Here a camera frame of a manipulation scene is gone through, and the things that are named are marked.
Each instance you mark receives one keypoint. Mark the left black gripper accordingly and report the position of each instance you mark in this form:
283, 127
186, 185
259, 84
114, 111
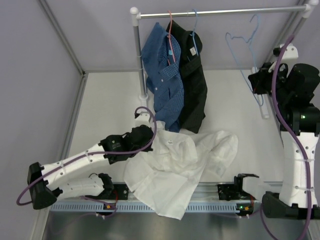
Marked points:
148, 149

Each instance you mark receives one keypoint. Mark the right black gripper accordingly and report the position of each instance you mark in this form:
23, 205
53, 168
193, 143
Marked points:
257, 79

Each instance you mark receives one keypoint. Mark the white shirt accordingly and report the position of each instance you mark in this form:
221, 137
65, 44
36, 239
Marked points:
165, 178

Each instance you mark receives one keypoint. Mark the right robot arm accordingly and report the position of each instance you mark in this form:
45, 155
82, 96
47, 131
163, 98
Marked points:
299, 125

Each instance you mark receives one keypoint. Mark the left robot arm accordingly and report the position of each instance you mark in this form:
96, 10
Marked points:
76, 177

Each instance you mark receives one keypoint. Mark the black shirt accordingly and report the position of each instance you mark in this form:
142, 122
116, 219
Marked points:
193, 79

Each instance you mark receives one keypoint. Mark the blue checked shirt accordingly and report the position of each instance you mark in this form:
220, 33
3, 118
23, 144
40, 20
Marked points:
163, 77

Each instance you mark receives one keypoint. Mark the metal clothes rack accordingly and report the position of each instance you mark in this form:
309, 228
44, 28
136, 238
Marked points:
306, 9

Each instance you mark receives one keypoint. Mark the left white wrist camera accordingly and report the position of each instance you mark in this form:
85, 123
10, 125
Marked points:
143, 118

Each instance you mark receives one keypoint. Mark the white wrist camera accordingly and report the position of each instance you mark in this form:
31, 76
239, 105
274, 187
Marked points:
143, 118
290, 58

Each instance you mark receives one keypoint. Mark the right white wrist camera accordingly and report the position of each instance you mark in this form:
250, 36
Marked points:
290, 58

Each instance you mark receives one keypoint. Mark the blue wire hanger with shirt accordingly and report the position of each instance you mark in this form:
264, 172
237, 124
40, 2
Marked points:
194, 49

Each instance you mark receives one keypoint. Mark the grey slotted cable duct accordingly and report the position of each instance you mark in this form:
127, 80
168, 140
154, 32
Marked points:
136, 207

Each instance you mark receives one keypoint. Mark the aluminium mounting rail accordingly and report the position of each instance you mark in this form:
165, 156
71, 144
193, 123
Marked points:
204, 192

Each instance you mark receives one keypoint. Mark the pink wire hanger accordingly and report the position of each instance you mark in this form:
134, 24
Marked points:
169, 37

